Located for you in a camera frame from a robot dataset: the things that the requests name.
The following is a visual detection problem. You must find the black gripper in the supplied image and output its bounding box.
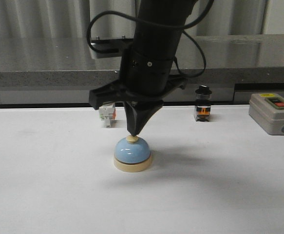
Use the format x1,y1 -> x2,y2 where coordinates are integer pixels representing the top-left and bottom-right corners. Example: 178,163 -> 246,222
89,46 -> 188,136

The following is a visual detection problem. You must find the blue cream call bell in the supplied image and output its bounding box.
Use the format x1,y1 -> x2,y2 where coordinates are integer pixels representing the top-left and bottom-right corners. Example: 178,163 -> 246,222
114,135 -> 152,173

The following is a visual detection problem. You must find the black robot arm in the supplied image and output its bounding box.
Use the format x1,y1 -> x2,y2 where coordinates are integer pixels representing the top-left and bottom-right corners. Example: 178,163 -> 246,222
89,0 -> 195,136

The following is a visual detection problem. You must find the grey curtain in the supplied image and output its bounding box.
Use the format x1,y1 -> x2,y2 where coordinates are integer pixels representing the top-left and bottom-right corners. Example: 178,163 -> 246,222
0,0 -> 284,39

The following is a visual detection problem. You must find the dark grey stone counter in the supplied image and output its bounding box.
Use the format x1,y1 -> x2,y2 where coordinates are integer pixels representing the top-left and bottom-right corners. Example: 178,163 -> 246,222
0,35 -> 284,106

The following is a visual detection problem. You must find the green pushbutton switch white body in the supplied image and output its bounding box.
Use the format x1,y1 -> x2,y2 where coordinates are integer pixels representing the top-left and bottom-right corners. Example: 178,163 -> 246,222
99,102 -> 116,128

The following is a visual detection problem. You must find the black selector switch orange body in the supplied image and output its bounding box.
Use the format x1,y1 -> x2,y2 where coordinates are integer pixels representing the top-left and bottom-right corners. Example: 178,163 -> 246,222
194,85 -> 212,121

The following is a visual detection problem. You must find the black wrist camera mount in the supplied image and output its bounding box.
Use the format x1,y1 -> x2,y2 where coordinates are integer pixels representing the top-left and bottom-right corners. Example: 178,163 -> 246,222
89,37 -> 133,59

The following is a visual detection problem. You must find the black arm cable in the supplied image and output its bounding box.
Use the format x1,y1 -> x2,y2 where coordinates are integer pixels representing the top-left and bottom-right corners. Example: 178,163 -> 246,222
86,0 -> 215,78

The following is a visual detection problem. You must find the grey start stop switch box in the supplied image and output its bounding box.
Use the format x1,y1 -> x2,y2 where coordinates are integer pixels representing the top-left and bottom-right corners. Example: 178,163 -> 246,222
248,93 -> 284,135

